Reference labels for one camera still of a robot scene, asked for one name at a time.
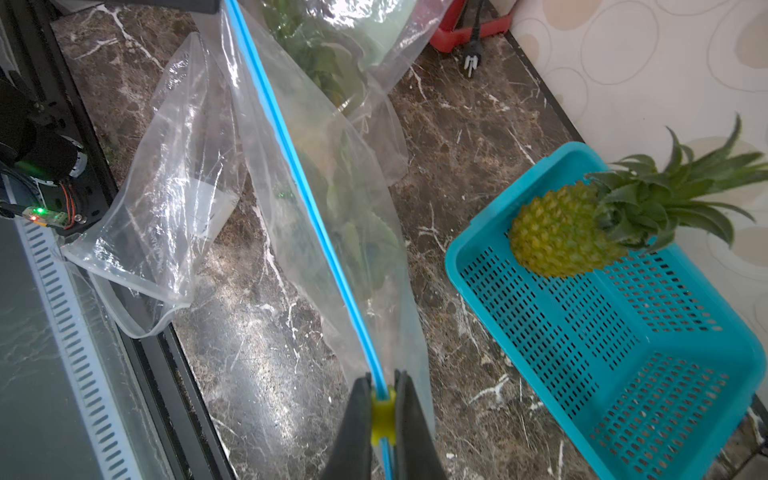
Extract black toaster power cable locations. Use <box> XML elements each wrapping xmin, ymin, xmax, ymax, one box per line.
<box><xmin>458</xmin><ymin>0</ymin><xmax>487</xmax><ymax>80</ymax></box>

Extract yellow pineapple green crown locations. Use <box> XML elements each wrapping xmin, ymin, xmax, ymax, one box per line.
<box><xmin>508</xmin><ymin>120</ymin><xmax>767</xmax><ymax>278</ymax></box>

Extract clear zip bag green seal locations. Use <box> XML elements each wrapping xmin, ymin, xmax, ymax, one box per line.
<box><xmin>244</xmin><ymin>0</ymin><xmax>449</xmax><ymax>184</ymax></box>

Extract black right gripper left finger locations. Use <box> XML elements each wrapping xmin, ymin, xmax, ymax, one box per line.
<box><xmin>320</xmin><ymin>374</ymin><xmax>373</xmax><ymax>480</ymax></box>

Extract clear zip bag blue slider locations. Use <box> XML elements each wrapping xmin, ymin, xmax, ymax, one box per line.
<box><xmin>200</xmin><ymin>1</ymin><xmax>445</xmax><ymax>479</ymax></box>

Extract teal plastic basket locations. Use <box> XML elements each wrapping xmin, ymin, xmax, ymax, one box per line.
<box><xmin>445</xmin><ymin>142</ymin><xmax>766</xmax><ymax>479</ymax></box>

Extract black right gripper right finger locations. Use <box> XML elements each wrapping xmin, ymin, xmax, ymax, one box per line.
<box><xmin>394</xmin><ymin>371</ymin><xmax>447</xmax><ymax>480</ymax></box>

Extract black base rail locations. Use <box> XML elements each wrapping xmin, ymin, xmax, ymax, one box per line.
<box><xmin>1</xmin><ymin>1</ymin><xmax>234</xmax><ymax>479</ymax></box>

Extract pineapple in green bag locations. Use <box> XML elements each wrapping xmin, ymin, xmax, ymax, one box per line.
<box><xmin>261</xmin><ymin>0</ymin><xmax>367</xmax><ymax>116</ymax></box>

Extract red polka dot toaster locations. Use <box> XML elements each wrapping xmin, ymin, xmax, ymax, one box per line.
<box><xmin>429</xmin><ymin>0</ymin><xmax>513</xmax><ymax>53</ymax></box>

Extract clear zip bag white seal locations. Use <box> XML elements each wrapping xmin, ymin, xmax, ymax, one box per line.
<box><xmin>62</xmin><ymin>32</ymin><xmax>246</xmax><ymax>339</ymax></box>

